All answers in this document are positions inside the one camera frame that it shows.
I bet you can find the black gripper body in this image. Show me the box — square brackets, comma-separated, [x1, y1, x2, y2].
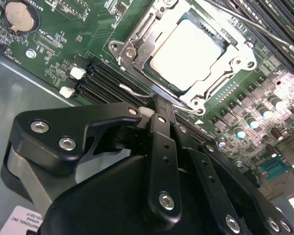
[38, 126, 213, 235]

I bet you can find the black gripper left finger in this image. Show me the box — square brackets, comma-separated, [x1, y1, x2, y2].
[0, 94, 183, 228]

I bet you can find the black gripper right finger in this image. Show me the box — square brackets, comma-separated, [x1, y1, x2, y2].
[171, 124, 294, 235]

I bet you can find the metal socket cover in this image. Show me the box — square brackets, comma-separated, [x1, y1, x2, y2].
[119, 0, 258, 108]

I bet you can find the silver CPU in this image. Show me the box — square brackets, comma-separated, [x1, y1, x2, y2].
[142, 12, 232, 95]

